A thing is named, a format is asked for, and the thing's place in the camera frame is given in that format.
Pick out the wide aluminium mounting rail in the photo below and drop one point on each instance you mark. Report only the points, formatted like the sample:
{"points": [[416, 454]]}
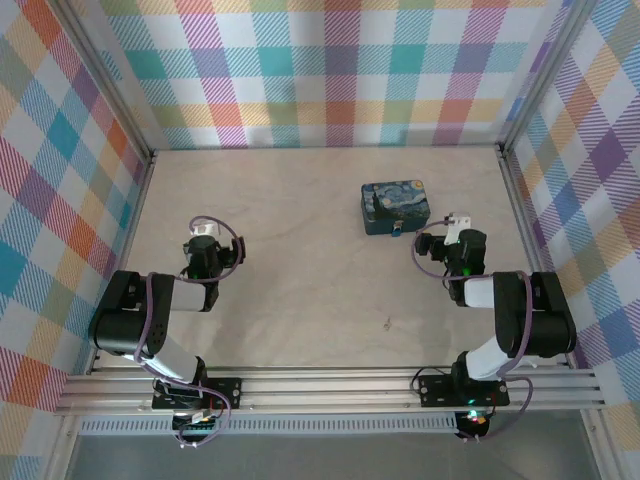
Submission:
{"points": [[325, 392]]}

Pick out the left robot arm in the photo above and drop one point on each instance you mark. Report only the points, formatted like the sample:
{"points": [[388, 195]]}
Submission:
{"points": [[185, 295]]}

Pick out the aluminium frame side rail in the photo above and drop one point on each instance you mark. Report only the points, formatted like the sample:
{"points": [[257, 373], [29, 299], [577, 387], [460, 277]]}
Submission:
{"points": [[531, 225], [131, 225]]}

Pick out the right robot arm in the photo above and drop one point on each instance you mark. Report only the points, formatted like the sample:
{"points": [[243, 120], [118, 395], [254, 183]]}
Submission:
{"points": [[477, 292]]}

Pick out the starry night tin box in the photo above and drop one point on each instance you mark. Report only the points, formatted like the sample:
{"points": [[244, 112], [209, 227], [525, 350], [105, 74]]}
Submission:
{"points": [[395, 200]]}

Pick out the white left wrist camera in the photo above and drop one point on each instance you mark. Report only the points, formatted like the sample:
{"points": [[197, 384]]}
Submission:
{"points": [[205, 230]]}

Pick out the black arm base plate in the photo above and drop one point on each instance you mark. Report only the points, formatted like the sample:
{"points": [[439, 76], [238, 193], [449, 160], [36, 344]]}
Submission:
{"points": [[227, 392], [435, 392]]}

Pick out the small metal key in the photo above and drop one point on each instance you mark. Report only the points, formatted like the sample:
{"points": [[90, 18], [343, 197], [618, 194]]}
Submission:
{"points": [[387, 324]]}

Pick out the aluminium frame leg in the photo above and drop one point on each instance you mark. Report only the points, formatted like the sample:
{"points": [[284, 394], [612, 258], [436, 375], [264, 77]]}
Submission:
{"points": [[62, 450], [597, 445]]}

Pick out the aluminium frame corner post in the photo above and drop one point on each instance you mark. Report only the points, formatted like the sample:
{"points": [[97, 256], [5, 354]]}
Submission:
{"points": [[544, 75], [112, 80]]}

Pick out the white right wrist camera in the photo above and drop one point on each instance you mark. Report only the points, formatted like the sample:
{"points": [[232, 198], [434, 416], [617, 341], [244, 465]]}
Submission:
{"points": [[457, 222]]}

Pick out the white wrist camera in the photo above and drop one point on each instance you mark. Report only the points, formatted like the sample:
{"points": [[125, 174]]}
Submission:
{"points": [[205, 230], [457, 222]]}

